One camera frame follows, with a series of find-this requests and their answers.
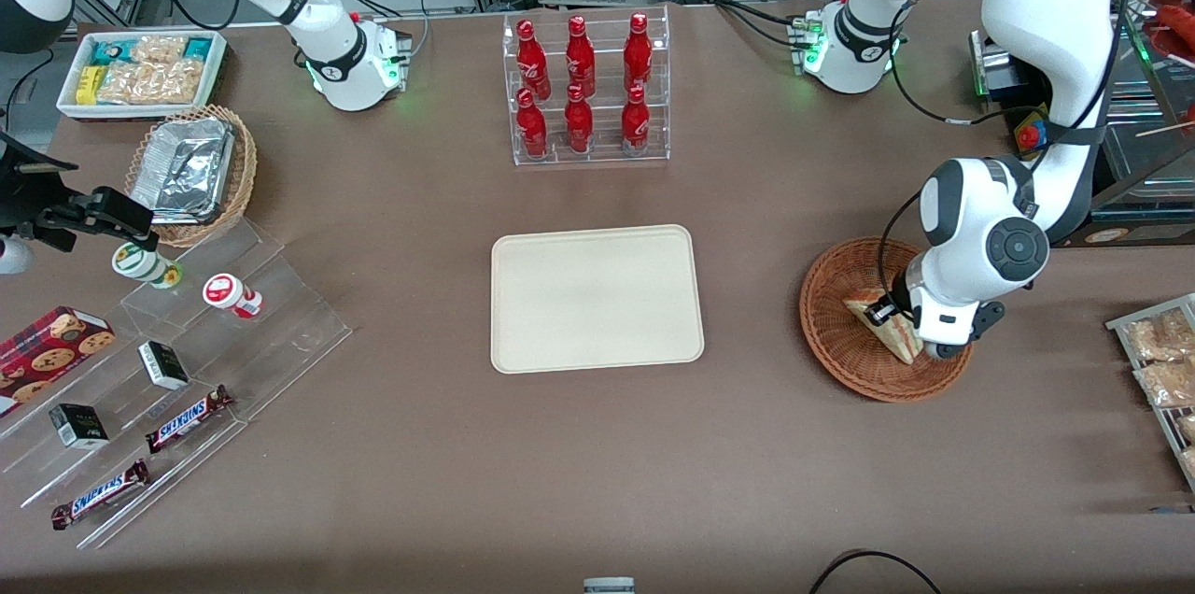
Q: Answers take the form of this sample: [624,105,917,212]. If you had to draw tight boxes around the red cola bottle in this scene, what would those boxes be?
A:
[621,85,651,156]
[515,19,553,102]
[515,88,549,160]
[624,12,654,95]
[565,15,597,98]
[564,84,595,154]

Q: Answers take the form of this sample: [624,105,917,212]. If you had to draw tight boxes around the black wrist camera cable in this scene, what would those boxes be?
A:
[876,191,927,301]

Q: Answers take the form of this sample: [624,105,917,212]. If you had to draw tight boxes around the white rectangular bin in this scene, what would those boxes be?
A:
[56,30,228,122]

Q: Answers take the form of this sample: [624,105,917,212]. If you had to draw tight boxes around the red fried food piece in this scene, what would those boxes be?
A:
[1156,4,1195,63]

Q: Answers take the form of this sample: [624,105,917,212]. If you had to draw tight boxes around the aluminium foil tray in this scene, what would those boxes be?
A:
[129,116,236,226]

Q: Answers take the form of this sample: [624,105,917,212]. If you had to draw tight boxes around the beige plastic tray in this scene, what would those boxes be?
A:
[490,223,706,375]

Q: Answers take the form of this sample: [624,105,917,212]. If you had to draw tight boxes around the red plaid cookie box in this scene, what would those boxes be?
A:
[0,305,117,417]

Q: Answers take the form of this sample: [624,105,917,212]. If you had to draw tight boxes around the clear acrylic bottle rack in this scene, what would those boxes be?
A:
[501,4,671,167]

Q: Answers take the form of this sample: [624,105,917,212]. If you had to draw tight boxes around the light tan wicker basket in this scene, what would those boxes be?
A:
[124,104,259,248]

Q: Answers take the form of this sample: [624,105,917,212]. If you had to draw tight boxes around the red lid white cup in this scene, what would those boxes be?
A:
[203,273,264,320]

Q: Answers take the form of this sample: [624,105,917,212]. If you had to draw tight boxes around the small black box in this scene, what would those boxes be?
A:
[138,341,190,391]
[49,403,110,450]

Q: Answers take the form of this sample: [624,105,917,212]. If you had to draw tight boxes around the clear bag of crackers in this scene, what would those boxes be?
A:
[131,35,193,68]
[97,59,207,106]

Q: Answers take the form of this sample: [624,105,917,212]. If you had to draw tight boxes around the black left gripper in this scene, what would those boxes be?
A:
[866,292,1007,341]

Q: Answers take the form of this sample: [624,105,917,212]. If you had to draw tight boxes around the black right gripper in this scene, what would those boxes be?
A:
[0,134,156,252]

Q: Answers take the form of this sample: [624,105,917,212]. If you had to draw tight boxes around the stainless steel pan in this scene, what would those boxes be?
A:
[1109,99,1195,181]

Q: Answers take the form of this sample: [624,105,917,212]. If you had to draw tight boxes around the black food warmer cabinet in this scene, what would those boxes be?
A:
[969,0,1195,249]

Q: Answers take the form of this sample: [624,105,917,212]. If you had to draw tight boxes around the round brown wicker basket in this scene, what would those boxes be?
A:
[799,236,977,403]

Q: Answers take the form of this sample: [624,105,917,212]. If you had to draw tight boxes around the clear acrylic stepped shelf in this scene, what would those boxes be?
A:
[0,216,354,550]

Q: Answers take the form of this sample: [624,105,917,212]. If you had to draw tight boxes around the green lid white cup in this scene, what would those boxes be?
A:
[112,241,184,290]

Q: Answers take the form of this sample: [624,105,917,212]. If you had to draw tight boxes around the black cable loop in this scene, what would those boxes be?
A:
[808,549,944,594]

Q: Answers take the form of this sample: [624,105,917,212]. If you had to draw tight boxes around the triangular sandwich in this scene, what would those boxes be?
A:
[844,293,925,364]

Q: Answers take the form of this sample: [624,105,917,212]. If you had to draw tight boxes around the Snickers chocolate bar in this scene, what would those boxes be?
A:
[50,460,152,531]
[145,385,234,455]

